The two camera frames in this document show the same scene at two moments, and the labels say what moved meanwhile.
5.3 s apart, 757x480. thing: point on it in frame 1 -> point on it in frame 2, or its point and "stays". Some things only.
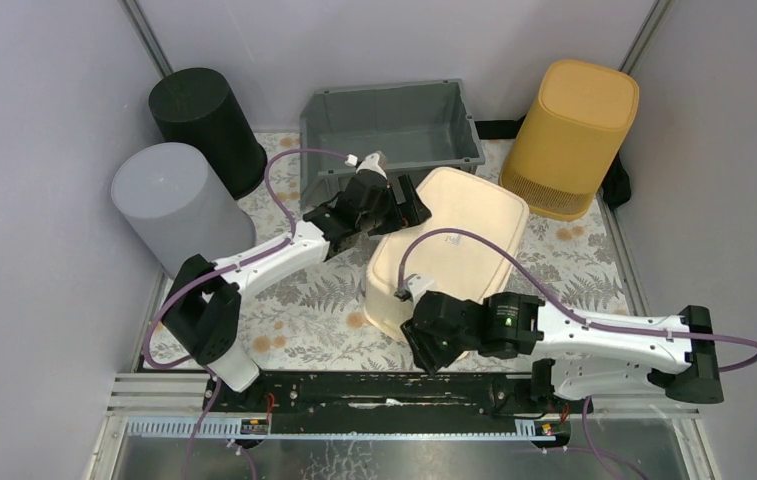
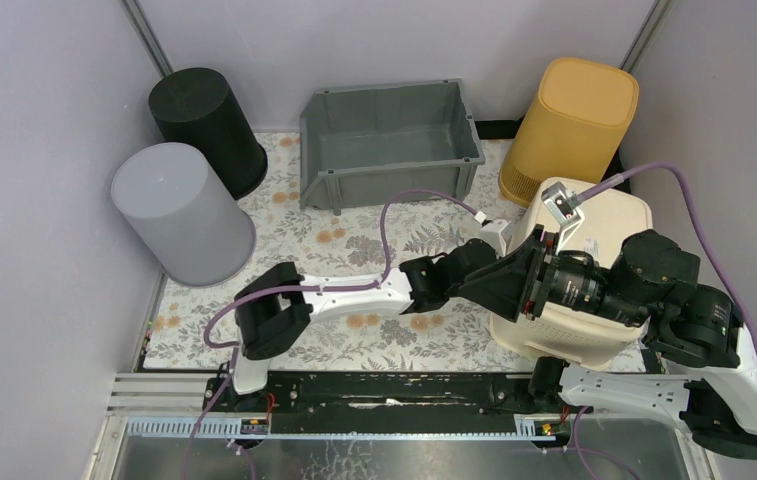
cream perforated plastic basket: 490,204 -> 563,335
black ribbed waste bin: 197,107 stays
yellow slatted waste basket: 571,137 stays
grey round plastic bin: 176,207 stays
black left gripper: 390,204 -> 484,250
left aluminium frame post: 146,36 stays
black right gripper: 423,351 -> 497,287
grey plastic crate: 418,126 stays
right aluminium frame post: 644,35 stays
